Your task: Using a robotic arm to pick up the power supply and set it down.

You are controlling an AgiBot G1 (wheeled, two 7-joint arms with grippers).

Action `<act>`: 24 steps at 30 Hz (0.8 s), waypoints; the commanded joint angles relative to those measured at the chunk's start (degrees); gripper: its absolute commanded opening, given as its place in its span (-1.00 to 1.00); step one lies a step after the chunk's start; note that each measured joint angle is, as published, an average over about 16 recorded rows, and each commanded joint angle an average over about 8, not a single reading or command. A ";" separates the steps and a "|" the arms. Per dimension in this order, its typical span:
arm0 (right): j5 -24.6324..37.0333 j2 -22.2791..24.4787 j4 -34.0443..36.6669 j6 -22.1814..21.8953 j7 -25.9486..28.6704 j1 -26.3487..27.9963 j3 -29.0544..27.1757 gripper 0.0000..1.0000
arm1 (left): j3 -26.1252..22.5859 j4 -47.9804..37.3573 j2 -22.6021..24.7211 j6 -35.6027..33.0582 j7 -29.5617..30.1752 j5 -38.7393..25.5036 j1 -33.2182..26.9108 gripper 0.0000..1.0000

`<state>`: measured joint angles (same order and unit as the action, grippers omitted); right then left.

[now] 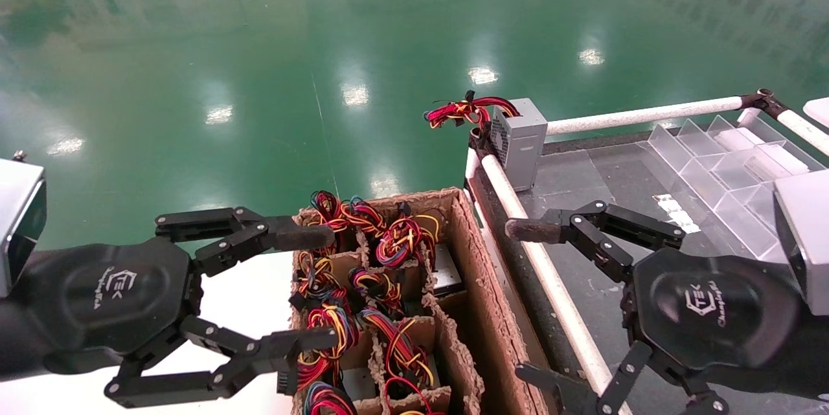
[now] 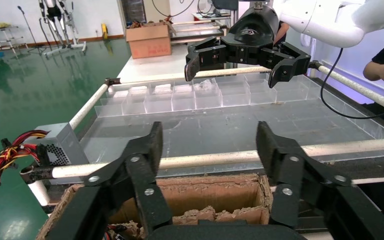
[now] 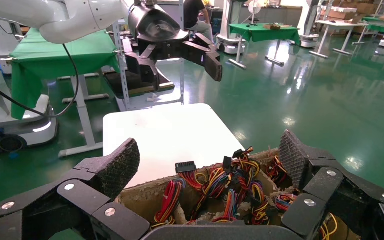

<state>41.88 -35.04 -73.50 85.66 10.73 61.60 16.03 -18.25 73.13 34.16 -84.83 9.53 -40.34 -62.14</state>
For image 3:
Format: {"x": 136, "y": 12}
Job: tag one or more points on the small wooden block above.
{"x": 271, "y": 26}

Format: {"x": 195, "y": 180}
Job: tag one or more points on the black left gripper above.
{"x": 155, "y": 30}

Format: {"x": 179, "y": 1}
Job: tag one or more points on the metal slotted shelf rack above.
{"x": 123, "y": 82}

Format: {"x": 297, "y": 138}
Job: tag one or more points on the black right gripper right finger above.
{"x": 331, "y": 188}

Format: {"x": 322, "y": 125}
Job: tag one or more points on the white standing fan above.
{"x": 254, "y": 6}

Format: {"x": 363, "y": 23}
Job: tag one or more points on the white bare table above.
{"x": 341, "y": 24}

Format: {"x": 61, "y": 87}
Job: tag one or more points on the seated person black shirt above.
{"x": 192, "y": 11}

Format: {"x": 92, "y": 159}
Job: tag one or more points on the brown cardboard carton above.
{"x": 341, "y": 15}

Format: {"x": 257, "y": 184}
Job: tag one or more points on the large green tablecloth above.
{"x": 62, "y": 56}

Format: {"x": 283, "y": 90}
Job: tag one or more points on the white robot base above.
{"x": 309, "y": 23}
{"x": 230, "y": 41}
{"x": 13, "y": 132}

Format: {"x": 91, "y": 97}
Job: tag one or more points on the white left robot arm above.
{"x": 66, "y": 16}

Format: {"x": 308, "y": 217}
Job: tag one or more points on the brown cardboard divider box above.
{"x": 139, "y": 202}

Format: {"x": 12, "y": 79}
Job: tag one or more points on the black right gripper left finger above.
{"x": 79, "y": 202}

